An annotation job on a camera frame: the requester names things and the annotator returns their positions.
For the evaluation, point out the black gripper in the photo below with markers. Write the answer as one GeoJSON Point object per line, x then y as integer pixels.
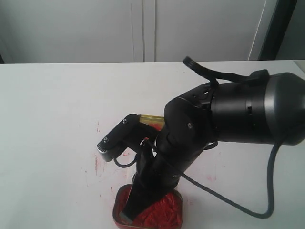
{"type": "Point", "coordinates": [158, 170]}

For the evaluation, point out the red ink pad tin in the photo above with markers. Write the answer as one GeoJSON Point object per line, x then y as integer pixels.
{"type": "Point", "coordinates": [165, 214]}

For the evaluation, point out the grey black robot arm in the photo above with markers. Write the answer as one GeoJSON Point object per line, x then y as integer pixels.
{"type": "Point", "coordinates": [259, 108]}

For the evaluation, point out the gold tin lid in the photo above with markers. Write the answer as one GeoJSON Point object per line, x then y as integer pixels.
{"type": "Point", "coordinates": [156, 122]}

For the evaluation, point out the white cabinet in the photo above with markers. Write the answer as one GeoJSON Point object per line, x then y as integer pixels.
{"type": "Point", "coordinates": [60, 31]}

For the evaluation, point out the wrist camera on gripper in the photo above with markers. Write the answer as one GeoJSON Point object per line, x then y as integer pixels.
{"type": "Point", "coordinates": [128, 133]}

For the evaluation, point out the dark vertical post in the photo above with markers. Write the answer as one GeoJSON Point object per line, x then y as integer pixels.
{"type": "Point", "coordinates": [280, 20]}

